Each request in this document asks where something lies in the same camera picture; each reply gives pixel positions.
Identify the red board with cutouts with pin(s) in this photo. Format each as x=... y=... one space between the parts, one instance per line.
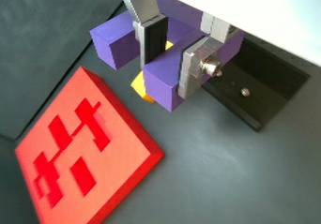
x=86 y=154

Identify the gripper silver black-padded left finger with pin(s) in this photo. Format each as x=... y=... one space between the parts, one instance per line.
x=150 y=26

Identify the yellow long block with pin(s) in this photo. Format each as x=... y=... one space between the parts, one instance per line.
x=145 y=85

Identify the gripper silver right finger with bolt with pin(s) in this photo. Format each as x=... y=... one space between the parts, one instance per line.
x=199 y=59

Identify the purple U-shaped block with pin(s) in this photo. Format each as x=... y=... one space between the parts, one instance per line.
x=116 y=48

